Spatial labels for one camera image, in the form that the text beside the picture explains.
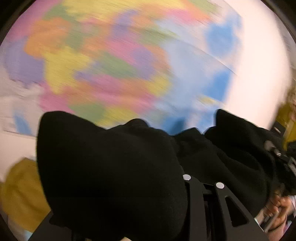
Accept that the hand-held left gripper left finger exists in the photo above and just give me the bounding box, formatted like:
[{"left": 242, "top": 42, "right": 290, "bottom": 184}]
[{"left": 29, "top": 213, "right": 77, "bottom": 241}]

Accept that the mustard garment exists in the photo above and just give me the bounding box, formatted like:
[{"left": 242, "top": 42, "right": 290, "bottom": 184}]
[{"left": 0, "top": 158, "right": 51, "bottom": 233}]

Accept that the yellow hanging garment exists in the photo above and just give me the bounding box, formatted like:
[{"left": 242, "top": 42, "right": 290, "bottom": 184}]
[{"left": 276, "top": 102, "right": 296, "bottom": 151}]

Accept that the person's right hand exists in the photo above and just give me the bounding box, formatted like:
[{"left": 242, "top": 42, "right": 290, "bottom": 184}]
[{"left": 264, "top": 196, "right": 293, "bottom": 232}]

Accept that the black coat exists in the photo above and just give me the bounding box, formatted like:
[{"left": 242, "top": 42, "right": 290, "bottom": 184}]
[{"left": 36, "top": 109, "right": 287, "bottom": 241}]

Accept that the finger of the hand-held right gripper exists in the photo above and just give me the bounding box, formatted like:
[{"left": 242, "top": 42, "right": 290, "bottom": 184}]
[{"left": 265, "top": 140, "right": 291, "bottom": 163}]

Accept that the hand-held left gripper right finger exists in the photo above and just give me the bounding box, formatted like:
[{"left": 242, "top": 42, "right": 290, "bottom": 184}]
[{"left": 180, "top": 174, "right": 266, "bottom": 241}]

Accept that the colourful wall map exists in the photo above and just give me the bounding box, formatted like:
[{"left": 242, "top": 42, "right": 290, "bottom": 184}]
[{"left": 0, "top": 0, "right": 243, "bottom": 139}]

